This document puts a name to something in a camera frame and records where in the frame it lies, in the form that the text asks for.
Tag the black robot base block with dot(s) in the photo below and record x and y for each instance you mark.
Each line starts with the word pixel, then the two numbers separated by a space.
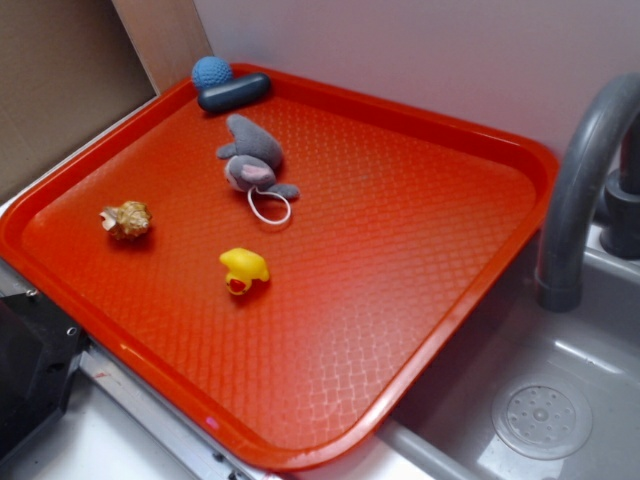
pixel 40 352

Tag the brown cardboard panel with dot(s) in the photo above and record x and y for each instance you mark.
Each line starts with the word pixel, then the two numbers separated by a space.
pixel 68 72

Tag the wooden board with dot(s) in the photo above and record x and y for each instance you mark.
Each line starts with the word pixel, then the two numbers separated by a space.
pixel 167 35

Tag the grey plastic sink basin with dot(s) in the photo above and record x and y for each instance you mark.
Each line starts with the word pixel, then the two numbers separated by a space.
pixel 443 424

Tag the yellow rubber duck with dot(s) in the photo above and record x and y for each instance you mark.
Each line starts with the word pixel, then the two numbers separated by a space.
pixel 243 268

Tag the grey plush mouse toy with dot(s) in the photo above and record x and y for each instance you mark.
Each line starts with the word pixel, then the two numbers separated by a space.
pixel 253 160

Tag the tan spiky seashell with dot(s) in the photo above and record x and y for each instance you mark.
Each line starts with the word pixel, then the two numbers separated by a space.
pixel 128 221

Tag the dark grey faucet handle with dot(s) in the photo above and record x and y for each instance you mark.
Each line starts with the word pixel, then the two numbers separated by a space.
pixel 620 236

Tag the round sink drain cover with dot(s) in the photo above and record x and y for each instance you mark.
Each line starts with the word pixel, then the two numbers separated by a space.
pixel 542 420

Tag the dark grey oblong block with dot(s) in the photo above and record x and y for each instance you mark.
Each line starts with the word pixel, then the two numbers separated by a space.
pixel 235 93

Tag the red plastic tray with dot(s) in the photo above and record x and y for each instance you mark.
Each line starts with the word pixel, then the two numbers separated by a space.
pixel 406 218

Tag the grey curved faucet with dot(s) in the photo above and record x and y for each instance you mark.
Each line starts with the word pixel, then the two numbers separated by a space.
pixel 578 195

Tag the blue textured ball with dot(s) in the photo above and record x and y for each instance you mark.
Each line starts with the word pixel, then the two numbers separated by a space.
pixel 210 71

